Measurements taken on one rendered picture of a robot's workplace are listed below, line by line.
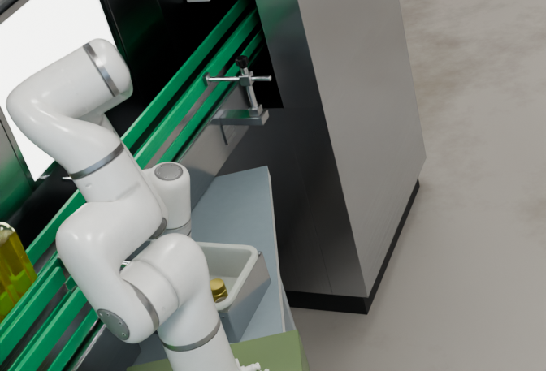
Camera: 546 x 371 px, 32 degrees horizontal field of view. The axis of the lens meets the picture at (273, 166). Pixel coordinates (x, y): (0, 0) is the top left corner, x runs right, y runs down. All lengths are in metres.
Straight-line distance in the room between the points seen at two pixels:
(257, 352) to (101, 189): 0.46
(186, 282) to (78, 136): 0.26
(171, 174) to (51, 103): 0.39
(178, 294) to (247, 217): 0.74
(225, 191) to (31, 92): 0.92
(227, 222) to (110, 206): 0.80
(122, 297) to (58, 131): 0.24
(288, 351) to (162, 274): 0.34
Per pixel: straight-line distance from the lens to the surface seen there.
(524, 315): 2.79
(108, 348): 1.73
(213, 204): 2.13
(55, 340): 1.63
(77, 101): 1.33
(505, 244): 3.02
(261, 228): 2.02
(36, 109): 1.31
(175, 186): 1.64
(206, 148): 2.18
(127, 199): 1.30
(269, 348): 1.60
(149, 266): 1.33
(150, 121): 2.14
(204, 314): 1.39
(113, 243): 1.28
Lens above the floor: 1.93
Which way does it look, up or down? 32 degrees down
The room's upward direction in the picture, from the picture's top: 16 degrees counter-clockwise
